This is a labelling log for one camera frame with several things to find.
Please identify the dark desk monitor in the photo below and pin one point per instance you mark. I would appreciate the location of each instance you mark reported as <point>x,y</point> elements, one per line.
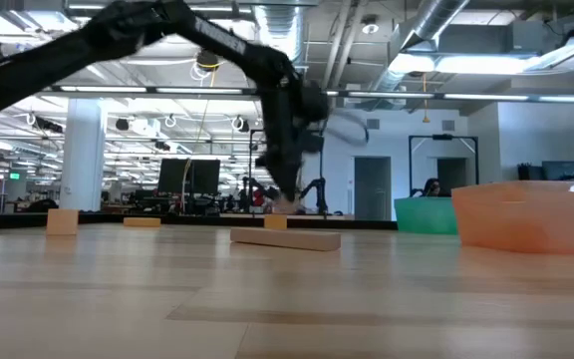
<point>565,169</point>

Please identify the orange rectangular block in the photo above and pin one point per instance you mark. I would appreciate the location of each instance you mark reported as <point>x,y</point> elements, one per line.
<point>141,223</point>

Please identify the white building pillar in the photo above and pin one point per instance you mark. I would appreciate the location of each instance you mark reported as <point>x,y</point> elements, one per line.
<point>83,154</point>

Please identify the grey door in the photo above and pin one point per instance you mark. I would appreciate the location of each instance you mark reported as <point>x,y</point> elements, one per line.
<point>452,172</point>
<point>373,187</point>

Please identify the teal plastic bin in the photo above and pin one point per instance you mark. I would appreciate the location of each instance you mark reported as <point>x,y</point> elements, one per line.
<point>426,215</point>

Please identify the silver slanted ventilation duct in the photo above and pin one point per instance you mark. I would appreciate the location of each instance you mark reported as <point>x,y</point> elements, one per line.
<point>416,35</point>

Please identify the black aluminium table frame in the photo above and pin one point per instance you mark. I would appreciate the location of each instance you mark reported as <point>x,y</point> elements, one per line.
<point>18,219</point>

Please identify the long wooden plank block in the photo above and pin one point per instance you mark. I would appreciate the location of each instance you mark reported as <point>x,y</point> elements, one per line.
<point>287,239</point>

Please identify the black computer monitor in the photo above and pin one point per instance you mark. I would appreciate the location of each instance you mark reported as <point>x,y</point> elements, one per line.
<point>173,177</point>
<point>206,177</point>

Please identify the orange cube block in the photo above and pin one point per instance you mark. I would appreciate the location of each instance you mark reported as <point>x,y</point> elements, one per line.
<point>62,222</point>
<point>275,222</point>

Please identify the silver horizontal overhead beam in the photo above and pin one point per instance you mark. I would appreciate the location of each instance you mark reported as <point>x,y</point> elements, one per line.
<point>416,95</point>

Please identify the person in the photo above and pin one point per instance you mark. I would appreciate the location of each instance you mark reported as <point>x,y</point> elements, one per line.
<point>431,187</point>

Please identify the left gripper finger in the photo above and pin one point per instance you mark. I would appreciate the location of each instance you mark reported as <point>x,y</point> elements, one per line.
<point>278,177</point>
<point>293,179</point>

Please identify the orange plastic bin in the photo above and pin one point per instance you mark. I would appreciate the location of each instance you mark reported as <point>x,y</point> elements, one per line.
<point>531,219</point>

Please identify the short wooden block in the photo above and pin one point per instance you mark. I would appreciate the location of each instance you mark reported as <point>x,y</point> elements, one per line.
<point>284,206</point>

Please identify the black background robot arm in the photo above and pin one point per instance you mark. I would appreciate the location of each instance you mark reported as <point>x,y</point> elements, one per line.
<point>317,189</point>

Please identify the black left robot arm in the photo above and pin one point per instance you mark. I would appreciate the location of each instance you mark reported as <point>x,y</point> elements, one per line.
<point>43,70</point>

